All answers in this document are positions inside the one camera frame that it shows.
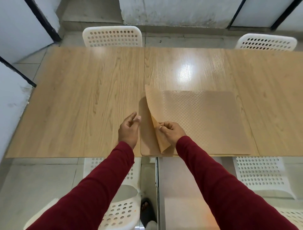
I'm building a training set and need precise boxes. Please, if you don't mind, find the person's left hand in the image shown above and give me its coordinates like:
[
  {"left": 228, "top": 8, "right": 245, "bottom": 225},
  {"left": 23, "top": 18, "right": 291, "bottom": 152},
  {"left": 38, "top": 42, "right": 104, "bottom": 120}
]
[{"left": 118, "top": 112, "right": 142, "bottom": 150}]

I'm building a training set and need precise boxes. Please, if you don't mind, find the person's right hand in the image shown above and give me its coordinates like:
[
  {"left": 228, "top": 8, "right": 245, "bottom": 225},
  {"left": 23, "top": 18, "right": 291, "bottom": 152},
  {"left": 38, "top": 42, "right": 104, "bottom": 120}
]
[{"left": 155, "top": 121, "right": 188, "bottom": 148}]

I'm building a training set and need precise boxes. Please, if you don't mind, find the white drawer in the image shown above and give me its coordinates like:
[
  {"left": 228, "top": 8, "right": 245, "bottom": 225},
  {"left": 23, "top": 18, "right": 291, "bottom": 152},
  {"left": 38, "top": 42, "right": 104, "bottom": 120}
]
[{"left": 154, "top": 156, "right": 234, "bottom": 230}]

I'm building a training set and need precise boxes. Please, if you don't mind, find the person's left forearm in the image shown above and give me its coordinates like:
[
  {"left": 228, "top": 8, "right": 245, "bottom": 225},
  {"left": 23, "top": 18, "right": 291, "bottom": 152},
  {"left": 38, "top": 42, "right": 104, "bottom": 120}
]
[{"left": 26, "top": 141, "right": 135, "bottom": 230}]

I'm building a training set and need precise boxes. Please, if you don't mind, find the person's right forearm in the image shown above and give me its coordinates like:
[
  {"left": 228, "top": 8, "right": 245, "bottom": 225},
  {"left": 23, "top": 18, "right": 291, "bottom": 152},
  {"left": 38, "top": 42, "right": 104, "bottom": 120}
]
[{"left": 175, "top": 135, "right": 300, "bottom": 230}]

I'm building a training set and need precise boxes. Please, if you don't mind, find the white perforated plastic chair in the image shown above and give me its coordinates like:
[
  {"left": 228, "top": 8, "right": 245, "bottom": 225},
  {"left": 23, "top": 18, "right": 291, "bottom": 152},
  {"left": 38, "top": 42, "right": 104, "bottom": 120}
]
[
  {"left": 234, "top": 33, "right": 298, "bottom": 52},
  {"left": 23, "top": 157, "right": 142, "bottom": 230},
  {"left": 233, "top": 156, "right": 303, "bottom": 230},
  {"left": 82, "top": 25, "right": 143, "bottom": 48}
]

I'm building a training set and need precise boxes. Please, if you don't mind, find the light wooden table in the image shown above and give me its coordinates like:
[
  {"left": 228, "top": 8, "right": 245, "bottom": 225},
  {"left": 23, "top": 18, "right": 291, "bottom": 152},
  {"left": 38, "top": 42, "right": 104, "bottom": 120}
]
[{"left": 5, "top": 45, "right": 303, "bottom": 159}]

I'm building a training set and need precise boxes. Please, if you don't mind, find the dark grey slipper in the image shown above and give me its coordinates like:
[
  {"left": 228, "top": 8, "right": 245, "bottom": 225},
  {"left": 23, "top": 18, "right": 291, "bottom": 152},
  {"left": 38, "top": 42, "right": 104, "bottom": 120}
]
[{"left": 140, "top": 198, "right": 158, "bottom": 228}]

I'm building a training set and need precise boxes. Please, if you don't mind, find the white door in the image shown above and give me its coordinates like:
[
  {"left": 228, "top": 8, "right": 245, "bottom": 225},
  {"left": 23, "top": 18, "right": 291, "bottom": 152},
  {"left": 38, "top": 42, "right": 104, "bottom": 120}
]
[{"left": 231, "top": 0, "right": 296, "bottom": 28}]

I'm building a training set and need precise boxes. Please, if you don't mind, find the black door frame post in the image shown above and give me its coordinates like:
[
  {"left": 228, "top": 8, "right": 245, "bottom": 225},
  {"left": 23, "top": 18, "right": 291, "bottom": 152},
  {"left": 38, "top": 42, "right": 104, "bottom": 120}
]
[
  {"left": 24, "top": 0, "right": 62, "bottom": 44},
  {"left": 226, "top": 0, "right": 244, "bottom": 30},
  {"left": 270, "top": 0, "right": 302, "bottom": 31},
  {"left": 0, "top": 56, "right": 38, "bottom": 88}
]

